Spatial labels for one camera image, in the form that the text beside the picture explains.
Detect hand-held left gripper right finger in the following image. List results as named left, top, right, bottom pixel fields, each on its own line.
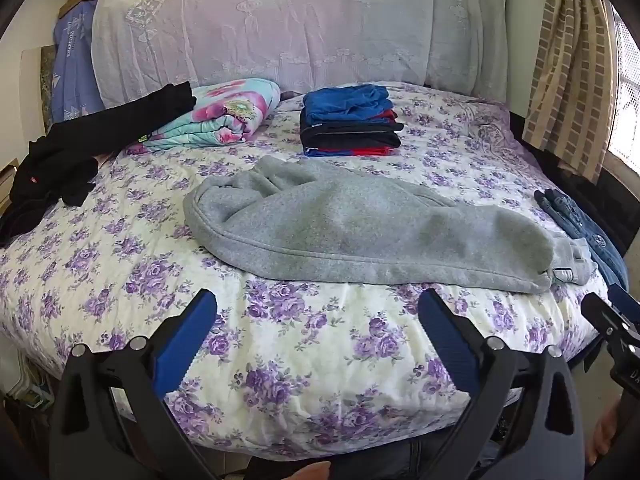
left=417, top=287, right=586, bottom=480

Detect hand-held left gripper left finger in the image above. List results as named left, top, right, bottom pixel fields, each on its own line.
left=49, top=287, right=221, bottom=480

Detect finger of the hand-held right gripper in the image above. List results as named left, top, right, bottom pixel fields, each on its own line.
left=607, top=283, right=640, bottom=326
left=581, top=291, right=632, bottom=348

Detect grey sweatshirt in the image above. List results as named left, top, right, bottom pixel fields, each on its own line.
left=182, top=154, right=598, bottom=295

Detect black folded pants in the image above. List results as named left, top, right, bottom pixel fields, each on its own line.
left=299, top=112, right=405, bottom=153

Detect person's bare foot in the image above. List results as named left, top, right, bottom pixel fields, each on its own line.
left=585, top=400, right=632, bottom=467
left=287, top=460, right=333, bottom=480

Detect blue denim jeans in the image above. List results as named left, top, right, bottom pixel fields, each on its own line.
left=534, top=188, right=630, bottom=293

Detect bed with purple floral sheet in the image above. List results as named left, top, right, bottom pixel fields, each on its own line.
left=0, top=80, right=608, bottom=461

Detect person's dark trousers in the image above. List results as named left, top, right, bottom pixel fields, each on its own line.
left=245, top=430, right=506, bottom=480

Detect red and blue folded garment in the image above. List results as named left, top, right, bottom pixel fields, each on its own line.
left=304, top=145, right=398, bottom=159

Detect window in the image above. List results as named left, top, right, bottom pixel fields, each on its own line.
left=604, top=2, right=640, bottom=163

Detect black clothing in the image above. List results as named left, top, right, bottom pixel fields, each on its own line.
left=0, top=81, right=197, bottom=248

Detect floral folded blanket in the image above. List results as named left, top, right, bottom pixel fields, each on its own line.
left=127, top=78, right=282, bottom=153

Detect beige checkered curtain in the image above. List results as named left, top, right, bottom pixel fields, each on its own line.
left=521, top=0, right=617, bottom=184

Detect wooden bedside table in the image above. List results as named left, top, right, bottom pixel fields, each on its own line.
left=0, top=158, right=20, bottom=216

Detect blue folded shorts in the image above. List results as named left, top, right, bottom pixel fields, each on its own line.
left=302, top=85, right=393, bottom=125

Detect blue patterned cloth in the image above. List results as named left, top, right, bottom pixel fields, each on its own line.
left=52, top=0, right=107, bottom=123

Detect lavender lace headboard cover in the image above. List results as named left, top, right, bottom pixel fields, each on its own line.
left=91, top=0, right=510, bottom=110

